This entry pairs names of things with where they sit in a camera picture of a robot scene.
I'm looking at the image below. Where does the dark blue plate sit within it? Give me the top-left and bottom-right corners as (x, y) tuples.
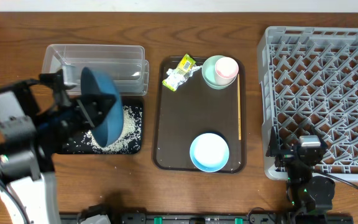
(80, 67), (124, 147)

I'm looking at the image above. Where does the pile of rice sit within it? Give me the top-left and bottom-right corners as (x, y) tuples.
(63, 105), (143, 154)

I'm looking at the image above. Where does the light blue bowl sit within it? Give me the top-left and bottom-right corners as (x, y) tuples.
(190, 133), (230, 172)

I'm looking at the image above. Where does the pink cup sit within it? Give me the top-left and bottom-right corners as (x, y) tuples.
(215, 57), (239, 86)

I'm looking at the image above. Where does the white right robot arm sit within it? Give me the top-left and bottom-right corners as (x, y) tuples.
(266, 127), (335, 223)

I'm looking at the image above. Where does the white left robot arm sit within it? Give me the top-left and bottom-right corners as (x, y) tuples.
(0, 67), (121, 223)

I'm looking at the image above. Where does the grey dishwasher rack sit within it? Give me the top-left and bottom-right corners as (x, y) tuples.
(257, 26), (358, 182)

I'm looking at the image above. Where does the clear plastic bin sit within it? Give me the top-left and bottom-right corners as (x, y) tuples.
(42, 44), (149, 96)

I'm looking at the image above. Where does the black plastic tray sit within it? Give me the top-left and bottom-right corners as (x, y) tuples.
(53, 98), (145, 155)

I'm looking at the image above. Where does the wooden chopstick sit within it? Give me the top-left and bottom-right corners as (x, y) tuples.
(236, 74), (242, 141)

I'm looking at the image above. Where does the brown serving tray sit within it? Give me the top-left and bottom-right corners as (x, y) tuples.
(152, 65), (247, 174)

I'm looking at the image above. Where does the mint green bowl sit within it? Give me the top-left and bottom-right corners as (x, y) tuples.
(202, 55), (237, 90)

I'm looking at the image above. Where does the yellow crumpled wrapper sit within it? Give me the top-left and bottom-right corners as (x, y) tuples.
(162, 54), (202, 91)

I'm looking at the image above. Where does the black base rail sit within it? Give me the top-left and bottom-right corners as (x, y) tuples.
(60, 213), (354, 224)

